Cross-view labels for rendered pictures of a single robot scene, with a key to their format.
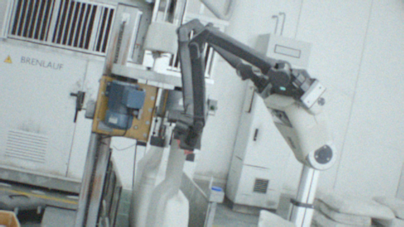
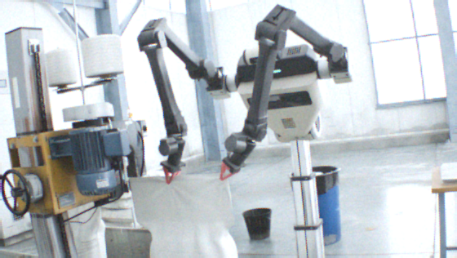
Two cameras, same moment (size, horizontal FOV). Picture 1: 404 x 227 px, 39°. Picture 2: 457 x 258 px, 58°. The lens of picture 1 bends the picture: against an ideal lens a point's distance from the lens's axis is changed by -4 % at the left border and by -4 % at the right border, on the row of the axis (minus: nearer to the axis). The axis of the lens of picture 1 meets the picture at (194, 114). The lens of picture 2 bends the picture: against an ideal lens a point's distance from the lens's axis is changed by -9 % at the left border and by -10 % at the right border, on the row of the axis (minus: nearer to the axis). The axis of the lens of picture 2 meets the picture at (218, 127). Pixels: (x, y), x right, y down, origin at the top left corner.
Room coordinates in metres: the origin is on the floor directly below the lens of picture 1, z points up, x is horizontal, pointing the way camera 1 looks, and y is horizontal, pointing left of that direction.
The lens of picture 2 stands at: (1.75, 1.35, 1.35)
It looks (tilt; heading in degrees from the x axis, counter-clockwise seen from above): 3 degrees down; 309
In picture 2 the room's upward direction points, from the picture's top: 8 degrees counter-clockwise
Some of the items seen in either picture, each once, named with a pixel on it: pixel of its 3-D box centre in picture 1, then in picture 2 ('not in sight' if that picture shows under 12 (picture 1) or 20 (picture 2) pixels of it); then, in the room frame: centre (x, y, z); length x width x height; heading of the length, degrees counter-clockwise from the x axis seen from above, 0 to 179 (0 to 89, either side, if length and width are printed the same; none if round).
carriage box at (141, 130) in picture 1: (123, 107); (58, 168); (3.41, 0.41, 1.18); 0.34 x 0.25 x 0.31; 101
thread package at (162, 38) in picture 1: (163, 37); (102, 56); (3.21, 0.25, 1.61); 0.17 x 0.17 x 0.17
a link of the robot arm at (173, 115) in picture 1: (180, 113); (172, 139); (3.05, 0.07, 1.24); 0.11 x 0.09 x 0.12; 100
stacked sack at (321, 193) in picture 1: (340, 197); not in sight; (6.01, -1.66, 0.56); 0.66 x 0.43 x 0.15; 99
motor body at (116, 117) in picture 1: (121, 105); (92, 161); (3.17, 0.39, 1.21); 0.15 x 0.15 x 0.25
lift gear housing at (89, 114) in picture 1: (89, 109); (28, 188); (3.35, 0.59, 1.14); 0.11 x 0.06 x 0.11; 11
